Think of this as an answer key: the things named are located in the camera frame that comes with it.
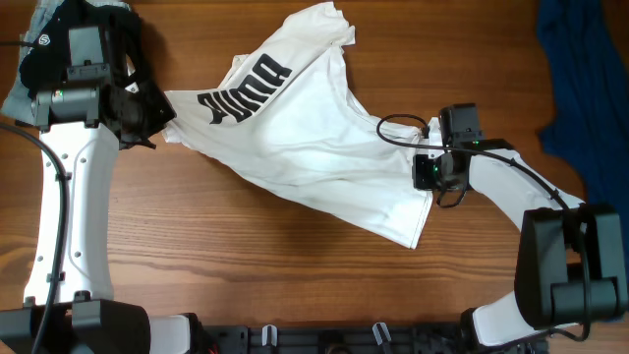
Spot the black garment with logo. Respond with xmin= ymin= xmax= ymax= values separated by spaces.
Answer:
xmin=19 ymin=1 xmax=151 ymax=99

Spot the light blue folded garment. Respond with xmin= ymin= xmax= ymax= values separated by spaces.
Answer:
xmin=1 ymin=0 xmax=132 ymax=124

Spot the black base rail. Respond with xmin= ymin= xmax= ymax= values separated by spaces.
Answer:
xmin=191 ymin=323 xmax=477 ymax=354

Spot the white Puma t-shirt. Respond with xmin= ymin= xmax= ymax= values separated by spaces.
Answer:
xmin=163 ymin=2 xmax=432 ymax=249

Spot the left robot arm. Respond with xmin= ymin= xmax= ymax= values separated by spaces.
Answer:
xmin=1 ymin=26 xmax=202 ymax=353

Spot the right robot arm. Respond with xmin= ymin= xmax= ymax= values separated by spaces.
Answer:
xmin=413 ymin=103 xmax=628 ymax=353

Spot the navy blue garment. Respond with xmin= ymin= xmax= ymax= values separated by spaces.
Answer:
xmin=536 ymin=0 xmax=629 ymax=276

